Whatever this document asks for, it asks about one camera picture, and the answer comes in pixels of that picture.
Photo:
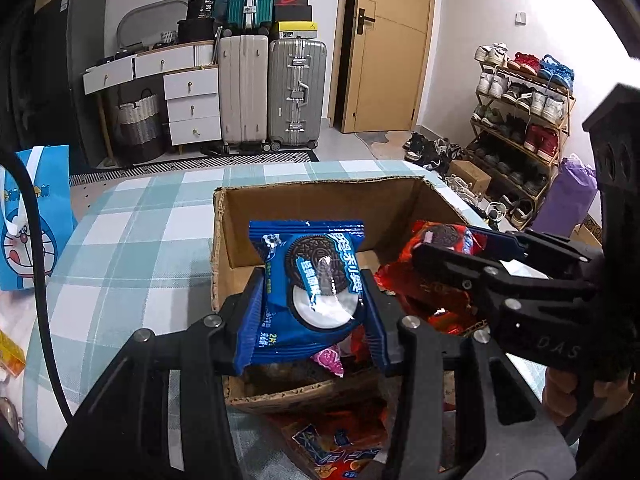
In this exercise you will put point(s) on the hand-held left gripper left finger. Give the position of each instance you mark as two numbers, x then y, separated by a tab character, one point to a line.
250	325

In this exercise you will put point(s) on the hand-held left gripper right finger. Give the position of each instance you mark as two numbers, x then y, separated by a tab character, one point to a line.
377	330

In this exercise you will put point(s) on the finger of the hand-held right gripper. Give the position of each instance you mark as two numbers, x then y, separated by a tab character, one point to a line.
540	255
465	275

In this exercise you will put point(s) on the red cookie packet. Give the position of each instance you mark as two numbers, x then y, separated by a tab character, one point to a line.
400	286

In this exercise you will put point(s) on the blue cookie packet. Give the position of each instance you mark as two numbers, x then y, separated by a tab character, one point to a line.
305	270

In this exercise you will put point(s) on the person's right hand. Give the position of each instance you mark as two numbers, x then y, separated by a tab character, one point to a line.
557	396

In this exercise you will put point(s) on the printed cardboard box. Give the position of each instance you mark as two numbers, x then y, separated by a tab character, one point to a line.
590	232

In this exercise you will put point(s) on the purple snack packet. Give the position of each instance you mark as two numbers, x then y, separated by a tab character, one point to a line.
328	361

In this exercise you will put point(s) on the purple bag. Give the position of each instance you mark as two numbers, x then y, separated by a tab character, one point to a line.
565	200

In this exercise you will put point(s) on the small cardboard box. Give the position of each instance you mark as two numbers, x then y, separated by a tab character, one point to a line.
470	176

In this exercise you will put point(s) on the pile of floor shoes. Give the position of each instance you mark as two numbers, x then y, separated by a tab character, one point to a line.
435	152

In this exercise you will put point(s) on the wooden shoe rack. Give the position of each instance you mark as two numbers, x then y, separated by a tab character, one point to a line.
565	125

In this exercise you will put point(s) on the red blue snack packet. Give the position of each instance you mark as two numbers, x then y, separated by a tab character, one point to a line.
340	452

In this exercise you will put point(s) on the rows of shoes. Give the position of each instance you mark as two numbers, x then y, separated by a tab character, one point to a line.
540	105

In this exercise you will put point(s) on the brown door mat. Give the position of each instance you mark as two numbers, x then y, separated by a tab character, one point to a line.
387	145

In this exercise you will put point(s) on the white drawer cabinet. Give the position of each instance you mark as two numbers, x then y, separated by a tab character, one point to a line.
192	110

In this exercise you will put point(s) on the woven laundry basket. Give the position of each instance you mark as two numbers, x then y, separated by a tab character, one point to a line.
140	130

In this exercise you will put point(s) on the beige suitcase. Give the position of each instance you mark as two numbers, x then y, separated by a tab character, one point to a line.
242	95

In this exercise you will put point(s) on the blue cartoon tote bag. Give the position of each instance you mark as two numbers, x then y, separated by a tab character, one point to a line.
57	195

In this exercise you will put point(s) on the silver suitcase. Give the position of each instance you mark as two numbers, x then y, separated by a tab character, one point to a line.
295	95

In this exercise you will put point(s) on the wooden door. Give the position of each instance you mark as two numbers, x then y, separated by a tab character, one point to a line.
395	45

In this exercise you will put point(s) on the yellow black shoe box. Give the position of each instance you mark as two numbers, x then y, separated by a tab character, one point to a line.
295	31

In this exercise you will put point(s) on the small white basket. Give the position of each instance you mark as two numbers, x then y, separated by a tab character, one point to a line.
168	37

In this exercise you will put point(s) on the black storage box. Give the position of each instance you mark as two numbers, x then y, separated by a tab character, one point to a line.
196	30

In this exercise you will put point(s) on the plain black shoe box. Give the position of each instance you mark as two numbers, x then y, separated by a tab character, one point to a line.
293	14

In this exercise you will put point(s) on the black bag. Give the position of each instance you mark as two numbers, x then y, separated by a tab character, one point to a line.
201	4

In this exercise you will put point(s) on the white light switch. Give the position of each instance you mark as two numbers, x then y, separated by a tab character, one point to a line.
521	17

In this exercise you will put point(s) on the grey oval frame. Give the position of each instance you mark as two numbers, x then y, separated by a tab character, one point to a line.
132	15

